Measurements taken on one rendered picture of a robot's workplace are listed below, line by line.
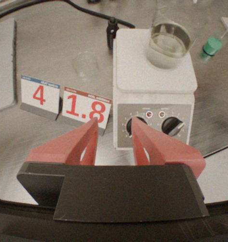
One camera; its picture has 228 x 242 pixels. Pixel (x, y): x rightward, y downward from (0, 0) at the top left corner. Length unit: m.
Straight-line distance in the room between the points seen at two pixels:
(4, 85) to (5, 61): 0.07
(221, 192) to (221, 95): 0.21
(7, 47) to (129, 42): 0.33
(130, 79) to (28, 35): 0.34
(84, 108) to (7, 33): 0.34
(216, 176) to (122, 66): 0.27
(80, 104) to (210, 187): 0.29
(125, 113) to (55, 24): 0.34
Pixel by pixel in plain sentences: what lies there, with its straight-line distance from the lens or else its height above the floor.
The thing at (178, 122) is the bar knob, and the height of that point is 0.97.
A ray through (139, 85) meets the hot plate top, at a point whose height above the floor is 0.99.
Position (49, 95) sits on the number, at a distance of 0.29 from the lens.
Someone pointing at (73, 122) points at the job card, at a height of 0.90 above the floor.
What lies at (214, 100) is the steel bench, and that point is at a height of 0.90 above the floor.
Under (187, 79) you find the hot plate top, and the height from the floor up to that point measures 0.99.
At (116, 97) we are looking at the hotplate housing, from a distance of 0.21.
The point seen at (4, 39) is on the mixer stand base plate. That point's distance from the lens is 0.49.
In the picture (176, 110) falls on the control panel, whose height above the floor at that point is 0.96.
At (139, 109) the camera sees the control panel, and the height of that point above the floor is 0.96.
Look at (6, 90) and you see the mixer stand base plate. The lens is 0.37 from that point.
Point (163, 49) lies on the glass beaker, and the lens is 0.19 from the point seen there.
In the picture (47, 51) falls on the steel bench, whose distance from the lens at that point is 0.39.
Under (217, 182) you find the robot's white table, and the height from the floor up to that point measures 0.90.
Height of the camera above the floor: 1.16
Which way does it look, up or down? 75 degrees down
